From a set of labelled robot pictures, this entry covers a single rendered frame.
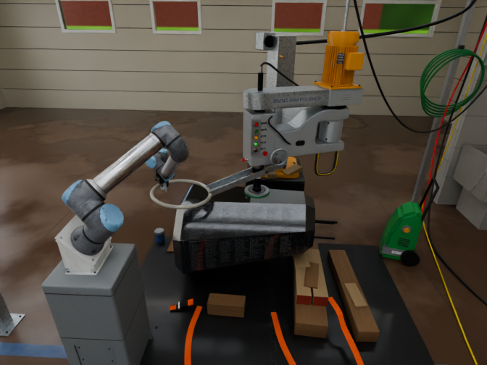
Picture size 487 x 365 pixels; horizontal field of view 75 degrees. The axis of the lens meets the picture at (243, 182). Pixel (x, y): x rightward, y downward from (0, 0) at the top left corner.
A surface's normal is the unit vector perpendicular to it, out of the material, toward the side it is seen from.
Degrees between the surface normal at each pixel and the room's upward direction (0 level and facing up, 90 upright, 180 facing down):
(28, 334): 0
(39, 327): 0
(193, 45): 90
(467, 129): 90
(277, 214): 45
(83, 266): 90
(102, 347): 90
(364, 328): 0
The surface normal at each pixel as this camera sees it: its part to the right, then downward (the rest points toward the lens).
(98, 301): -0.04, 0.45
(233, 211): -0.02, -0.32
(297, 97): 0.31, 0.43
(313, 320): 0.01, -0.89
